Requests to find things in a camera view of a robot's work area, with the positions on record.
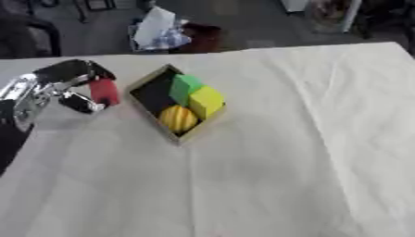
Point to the bin with white papers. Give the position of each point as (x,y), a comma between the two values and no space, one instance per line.
(158,32)

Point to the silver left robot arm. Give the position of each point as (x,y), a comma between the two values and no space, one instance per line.
(21,102)

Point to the yellow block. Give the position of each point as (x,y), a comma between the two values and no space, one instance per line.
(206,101)

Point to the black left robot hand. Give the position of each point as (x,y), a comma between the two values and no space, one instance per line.
(67,70)

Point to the yellow ribbed toy fruit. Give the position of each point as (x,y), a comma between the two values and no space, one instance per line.
(177,119)

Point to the black chair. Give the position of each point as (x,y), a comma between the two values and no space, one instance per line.
(28,32)

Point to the tan cardboard box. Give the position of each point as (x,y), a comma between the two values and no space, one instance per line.
(156,102)

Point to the clear plastic container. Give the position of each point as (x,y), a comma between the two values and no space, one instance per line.
(329,15)

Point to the green block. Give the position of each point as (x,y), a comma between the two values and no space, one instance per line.
(182,88)

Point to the dark red bag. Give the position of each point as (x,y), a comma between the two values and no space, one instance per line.
(202,38)

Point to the red block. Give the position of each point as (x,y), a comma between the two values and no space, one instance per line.
(104,92)

